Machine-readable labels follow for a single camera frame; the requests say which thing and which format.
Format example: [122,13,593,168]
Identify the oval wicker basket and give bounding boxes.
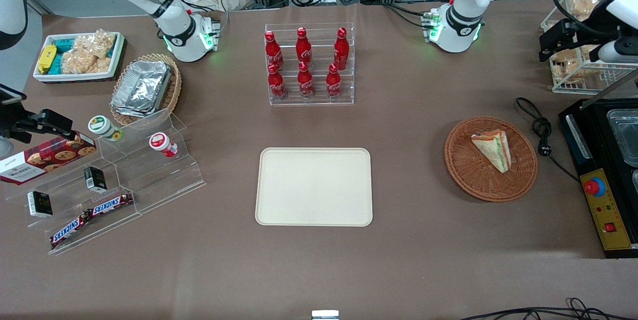
[109,53,182,127]

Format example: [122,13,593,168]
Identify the Snickers chocolate bar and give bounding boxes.
[50,212,93,249]
[87,192,135,217]

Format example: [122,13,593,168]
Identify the teal snack packet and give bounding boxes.
[50,38,77,75]

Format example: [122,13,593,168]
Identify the green lid yogurt cup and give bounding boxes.
[88,115,123,143]

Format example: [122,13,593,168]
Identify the red cola bottle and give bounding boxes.
[264,30,284,71]
[333,27,350,70]
[296,26,313,67]
[297,60,315,99]
[267,63,288,100]
[326,63,343,99]

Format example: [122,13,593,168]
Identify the clear bag of snacks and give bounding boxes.
[549,47,601,85]
[567,0,601,22]

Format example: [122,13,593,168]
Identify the clear rice cracker bag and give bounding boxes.
[61,30,117,75]

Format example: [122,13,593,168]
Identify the black power cable with plug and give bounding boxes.
[514,96,582,184]

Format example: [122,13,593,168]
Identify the clear plastic container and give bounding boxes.
[606,109,638,168]

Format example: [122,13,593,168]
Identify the wrapped triangle sandwich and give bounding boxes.
[471,130,512,174]

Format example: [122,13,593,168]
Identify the yellow snack packet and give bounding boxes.
[38,44,57,75]

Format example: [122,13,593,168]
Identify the red emergency stop button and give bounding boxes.
[584,178,607,197]

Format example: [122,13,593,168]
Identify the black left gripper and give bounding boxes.
[539,19,622,63]

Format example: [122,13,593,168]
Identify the small black box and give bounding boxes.
[83,165,108,194]
[27,190,53,218]

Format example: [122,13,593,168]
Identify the clear acrylic step stand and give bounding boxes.
[4,108,206,256]

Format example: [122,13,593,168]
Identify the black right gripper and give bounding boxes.
[0,107,77,145]

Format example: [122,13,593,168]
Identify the red lid yogurt cup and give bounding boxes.
[149,132,178,158]

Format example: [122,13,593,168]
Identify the cream rectangular tray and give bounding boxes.
[255,147,374,227]

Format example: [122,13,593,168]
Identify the red tartan cookie box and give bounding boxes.
[0,133,97,186]

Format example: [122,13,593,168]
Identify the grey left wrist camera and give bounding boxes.
[597,41,638,64]

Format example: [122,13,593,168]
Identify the white wire basket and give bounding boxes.
[540,0,638,95]

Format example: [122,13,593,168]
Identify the black machine with yellow panel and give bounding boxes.
[558,95,638,259]

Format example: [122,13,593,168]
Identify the round brown wicker basket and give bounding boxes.
[444,116,538,203]

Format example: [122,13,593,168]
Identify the clear acrylic bottle rack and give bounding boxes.
[264,22,355,107]

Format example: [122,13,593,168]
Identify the aluminium foil container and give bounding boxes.
[110,60,173,118]

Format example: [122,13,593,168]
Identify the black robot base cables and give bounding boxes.
[382,2,435,30]

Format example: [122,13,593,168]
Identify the white rectangular snack bin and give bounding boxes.
[32,31,126,83]

